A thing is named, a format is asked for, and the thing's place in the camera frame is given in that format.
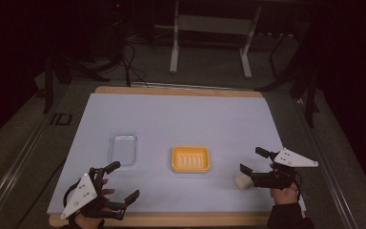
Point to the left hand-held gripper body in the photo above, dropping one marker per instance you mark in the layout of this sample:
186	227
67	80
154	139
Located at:
80	194

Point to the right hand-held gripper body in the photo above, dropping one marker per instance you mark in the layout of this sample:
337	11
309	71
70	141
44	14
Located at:
279	176

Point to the white soap bar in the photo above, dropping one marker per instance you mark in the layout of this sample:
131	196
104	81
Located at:
242	182

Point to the yellow soap dish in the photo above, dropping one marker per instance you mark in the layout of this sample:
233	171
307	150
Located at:
190	158

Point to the person's right hand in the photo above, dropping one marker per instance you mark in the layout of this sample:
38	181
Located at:
284	195

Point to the clear plastic container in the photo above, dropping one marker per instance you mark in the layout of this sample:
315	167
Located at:
123	148

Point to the pale blue table mat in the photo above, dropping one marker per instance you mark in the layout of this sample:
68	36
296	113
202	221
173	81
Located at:
178	120

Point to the black tripod stand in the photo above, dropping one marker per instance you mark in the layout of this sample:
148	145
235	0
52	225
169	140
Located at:
305	82

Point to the white metal stand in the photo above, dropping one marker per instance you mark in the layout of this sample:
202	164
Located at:
214	25

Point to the black rectangular floor bracket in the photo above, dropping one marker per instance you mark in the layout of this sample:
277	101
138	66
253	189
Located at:
61	118

